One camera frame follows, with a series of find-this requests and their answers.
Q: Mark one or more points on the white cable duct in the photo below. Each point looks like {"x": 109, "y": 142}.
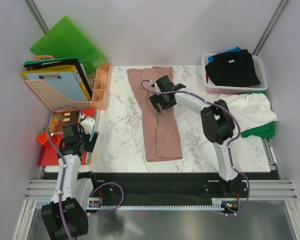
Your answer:
{"x": 212, "y": 205}

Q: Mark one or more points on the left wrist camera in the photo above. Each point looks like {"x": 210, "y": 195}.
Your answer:
{"x": 88, "y": 125}

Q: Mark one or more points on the yellow folder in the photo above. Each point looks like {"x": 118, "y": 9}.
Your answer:
{"x": 63, "y": 68}

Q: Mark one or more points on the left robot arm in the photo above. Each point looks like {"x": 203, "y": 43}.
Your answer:
{"x": 65, "y": 217}

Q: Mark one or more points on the pink t shirt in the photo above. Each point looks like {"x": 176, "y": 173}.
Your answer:
{"x": 160, "y": 131}

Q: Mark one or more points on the black folder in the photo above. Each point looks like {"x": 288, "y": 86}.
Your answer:
{"x": 44, "y": 64}

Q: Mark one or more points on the blue clipboard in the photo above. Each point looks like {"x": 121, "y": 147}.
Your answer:
{"x": 68, "y": 83}

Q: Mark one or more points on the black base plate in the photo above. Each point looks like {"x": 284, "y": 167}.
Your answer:
{"x": 113, "y": 194}

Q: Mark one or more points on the black t shirt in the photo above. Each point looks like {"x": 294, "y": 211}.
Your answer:
{"x": 232, "y": 69}

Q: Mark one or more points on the green t shirt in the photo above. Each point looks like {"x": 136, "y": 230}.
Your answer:
{"x": 257, "y": 118}

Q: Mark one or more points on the brown book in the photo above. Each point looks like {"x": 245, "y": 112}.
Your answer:
{"x": 60, "y": 119}

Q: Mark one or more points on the aluminium frame rail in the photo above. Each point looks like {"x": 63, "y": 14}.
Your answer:
{"x": 261, "y": 185}

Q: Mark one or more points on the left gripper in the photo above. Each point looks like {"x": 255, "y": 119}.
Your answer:
{"x": 89, "y": 146}

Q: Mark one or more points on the red folder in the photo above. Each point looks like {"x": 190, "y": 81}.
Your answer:
{"x": 48, "y": 156}

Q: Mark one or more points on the white laundry basket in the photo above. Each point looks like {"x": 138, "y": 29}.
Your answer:
{"x": 211, "y": 88}

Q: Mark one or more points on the orange desk organizer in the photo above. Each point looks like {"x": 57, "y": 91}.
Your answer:
{"x": 100, "y": 82}

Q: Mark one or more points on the red cube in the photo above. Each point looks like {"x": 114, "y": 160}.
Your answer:
{"x": 44, "y": 141}

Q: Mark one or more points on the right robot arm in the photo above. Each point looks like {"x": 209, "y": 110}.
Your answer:
{"x": 218, "y": 128}

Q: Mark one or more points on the pink file rack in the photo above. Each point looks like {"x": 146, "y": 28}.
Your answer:
{"x": 51, "y": 97}

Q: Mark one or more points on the teal folder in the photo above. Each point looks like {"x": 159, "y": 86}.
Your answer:
{"x": 96, "y": 117}

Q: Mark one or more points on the green plastic folder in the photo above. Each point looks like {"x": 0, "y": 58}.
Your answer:
{"x": 66, "y": 40}

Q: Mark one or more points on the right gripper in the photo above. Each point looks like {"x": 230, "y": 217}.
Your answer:
{"x": 155, "y": 99}

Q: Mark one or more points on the white t shirt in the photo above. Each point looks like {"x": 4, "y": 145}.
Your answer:
{"x": 235, "y": 104}

